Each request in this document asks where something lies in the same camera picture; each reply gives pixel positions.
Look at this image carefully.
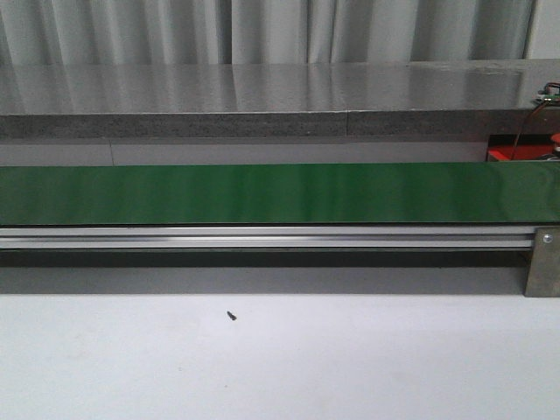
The grey stone counter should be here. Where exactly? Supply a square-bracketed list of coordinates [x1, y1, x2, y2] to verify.
[1, 59, 559, 138]

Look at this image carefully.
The green conveyor belt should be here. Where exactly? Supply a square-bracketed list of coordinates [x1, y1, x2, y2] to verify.
[1, 161, 559, 226]

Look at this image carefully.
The aluminium conveyor side rail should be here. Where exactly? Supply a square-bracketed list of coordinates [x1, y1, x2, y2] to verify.
[1, 225, 536, 250]

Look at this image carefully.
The small green circuit board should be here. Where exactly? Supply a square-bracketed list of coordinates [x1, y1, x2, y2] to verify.
[534, 82, 560, 105]

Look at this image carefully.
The red black wire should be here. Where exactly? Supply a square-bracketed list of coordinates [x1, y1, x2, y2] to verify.
[510, 80, 560, 162]

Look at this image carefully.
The metal conveyor support bracket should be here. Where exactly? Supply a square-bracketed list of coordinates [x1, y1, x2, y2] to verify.
[524, 227, 560, 298]

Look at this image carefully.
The red plastic tray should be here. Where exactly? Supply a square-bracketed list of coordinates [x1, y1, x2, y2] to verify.
[486, 134, 559, 161]

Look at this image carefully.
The grey white curtain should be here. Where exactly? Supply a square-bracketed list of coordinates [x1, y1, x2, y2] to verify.
[1, 1, 535, 65]

